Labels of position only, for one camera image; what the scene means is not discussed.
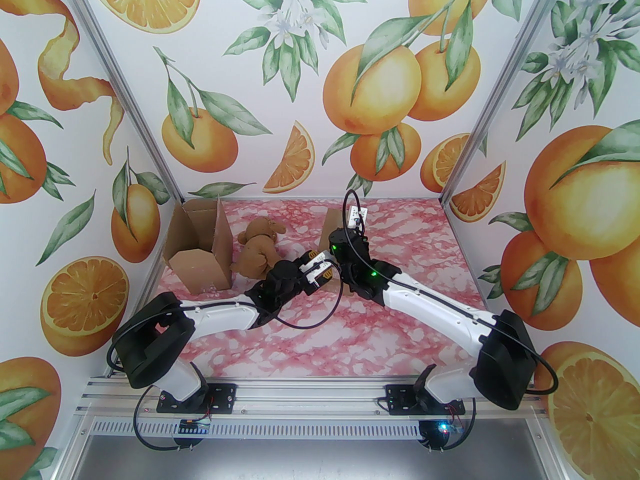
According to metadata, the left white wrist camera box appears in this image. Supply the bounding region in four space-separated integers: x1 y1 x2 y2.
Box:
301 255 331 285

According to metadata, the perforated white metal strip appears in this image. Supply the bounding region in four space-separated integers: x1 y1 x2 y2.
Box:
84 420 426 439

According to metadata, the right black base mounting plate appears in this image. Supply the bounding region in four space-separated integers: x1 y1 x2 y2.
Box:
385 384 466 416

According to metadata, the small circuit board green LED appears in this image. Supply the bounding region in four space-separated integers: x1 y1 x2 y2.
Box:
431 418 463 439

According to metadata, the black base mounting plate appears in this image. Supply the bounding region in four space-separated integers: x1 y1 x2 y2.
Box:
156 383 237 414
385 384 466 416

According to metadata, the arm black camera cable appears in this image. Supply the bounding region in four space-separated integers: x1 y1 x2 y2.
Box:
341 189 559 454
132 265 347 454

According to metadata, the left aluminium frame post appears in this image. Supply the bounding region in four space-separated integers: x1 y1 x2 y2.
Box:
59 0 186 211

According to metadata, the aluminium slotted base rail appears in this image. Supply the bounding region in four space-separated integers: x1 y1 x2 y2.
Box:
75 375 551 421

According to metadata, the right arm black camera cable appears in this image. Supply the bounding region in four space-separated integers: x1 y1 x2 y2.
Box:
341 189 559 454

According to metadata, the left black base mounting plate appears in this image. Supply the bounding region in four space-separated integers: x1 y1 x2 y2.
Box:
156 383 237 414

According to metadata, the squat cardboard express box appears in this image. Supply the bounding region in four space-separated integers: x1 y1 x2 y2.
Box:
319 207 353 299

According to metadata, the brown teddy bear plush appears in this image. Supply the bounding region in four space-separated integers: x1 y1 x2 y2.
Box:
231 217 288 279

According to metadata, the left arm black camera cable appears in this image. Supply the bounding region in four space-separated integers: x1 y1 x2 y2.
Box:
132 265 347 454

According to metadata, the aluminium frame post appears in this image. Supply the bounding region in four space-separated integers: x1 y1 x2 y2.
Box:
440 0 571 206
59 0 186 211

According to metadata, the long cardboard express box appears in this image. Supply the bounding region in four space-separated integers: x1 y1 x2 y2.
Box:
162 198 234 292

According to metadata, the right aluminium frame post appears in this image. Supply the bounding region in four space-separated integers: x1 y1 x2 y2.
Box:
440 0 571 206

